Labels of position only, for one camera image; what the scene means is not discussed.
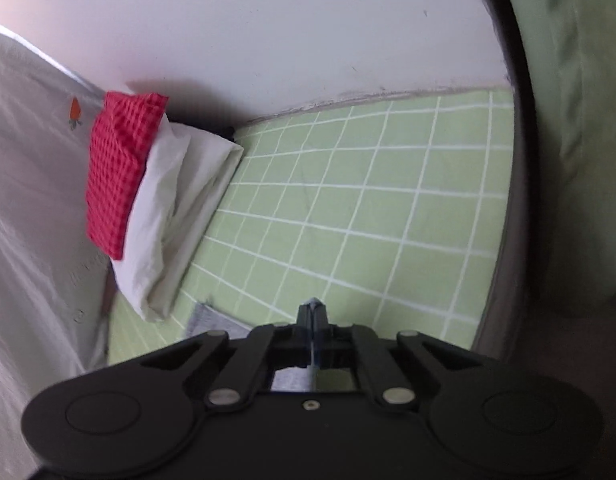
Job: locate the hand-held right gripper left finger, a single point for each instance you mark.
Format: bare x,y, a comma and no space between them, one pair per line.
258,355

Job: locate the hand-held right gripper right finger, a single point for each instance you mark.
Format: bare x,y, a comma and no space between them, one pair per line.
368,355

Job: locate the grey sweatpants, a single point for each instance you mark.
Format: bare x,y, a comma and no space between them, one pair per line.
207,321

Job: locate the white folded garment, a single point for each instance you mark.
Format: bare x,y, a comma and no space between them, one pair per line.
177,200

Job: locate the red checked folded garment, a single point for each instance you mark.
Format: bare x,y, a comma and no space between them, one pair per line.
120,170

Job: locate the grey carrot print sheet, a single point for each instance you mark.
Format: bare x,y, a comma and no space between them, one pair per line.
32,200

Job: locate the light green curtain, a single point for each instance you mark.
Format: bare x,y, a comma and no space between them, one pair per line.
583,125

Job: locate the dark bed frame post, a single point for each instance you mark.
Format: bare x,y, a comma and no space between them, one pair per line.
518,160

